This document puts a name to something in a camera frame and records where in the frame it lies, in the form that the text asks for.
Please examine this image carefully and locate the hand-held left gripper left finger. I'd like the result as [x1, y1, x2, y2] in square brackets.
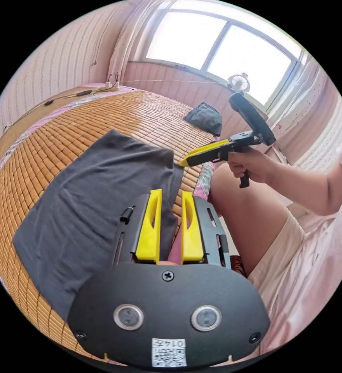
[135, 188, 163, 261]

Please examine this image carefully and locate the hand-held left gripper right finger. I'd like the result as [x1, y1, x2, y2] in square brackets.
[181, 191, 204, 265]

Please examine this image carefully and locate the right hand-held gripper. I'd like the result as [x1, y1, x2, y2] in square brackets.
[179, 131, 263, 189]

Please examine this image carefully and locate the gray t-shirt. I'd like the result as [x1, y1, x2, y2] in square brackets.
[12, 129, 185, 322]

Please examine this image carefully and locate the person's right forearm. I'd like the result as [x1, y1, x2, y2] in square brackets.
[265, 159, 342, 217]

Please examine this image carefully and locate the person's right hand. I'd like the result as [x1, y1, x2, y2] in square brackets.
[227, 148, 275, 185]

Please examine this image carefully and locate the pile of clothes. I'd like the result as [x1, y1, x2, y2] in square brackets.
[183, 102, 223, 137]

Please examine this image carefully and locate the small white fan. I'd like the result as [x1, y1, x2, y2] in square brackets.
[227, 73, 251, 93]

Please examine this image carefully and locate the window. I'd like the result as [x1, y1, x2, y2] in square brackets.
[141, 2, 309, 109]

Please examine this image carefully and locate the pink curtain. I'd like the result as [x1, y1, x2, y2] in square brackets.
[108, 0, 173, 85]
[266, 57, 342, 175]

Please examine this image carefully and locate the bed with woven mat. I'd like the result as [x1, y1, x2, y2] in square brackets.
[0, 81, 227, 366]

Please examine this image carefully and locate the person's body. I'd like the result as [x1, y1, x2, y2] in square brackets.
[208, 115, 342, 366]

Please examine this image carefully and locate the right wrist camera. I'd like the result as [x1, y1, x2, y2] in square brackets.
[228, 91, 277, 146]

